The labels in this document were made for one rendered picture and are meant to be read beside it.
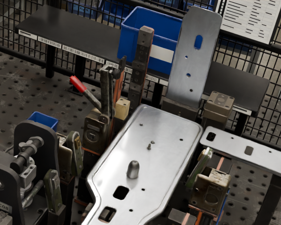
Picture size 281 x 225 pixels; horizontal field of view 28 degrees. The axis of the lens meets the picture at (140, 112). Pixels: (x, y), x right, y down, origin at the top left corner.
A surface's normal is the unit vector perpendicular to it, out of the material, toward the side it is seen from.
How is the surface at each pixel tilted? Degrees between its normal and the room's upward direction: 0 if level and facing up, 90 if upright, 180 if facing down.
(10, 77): 0
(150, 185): 0
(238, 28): 90
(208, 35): 90
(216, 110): 89
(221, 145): 0
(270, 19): 90
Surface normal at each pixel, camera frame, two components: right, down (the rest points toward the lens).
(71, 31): 0.15, -0.79
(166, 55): -0.33, 0.52
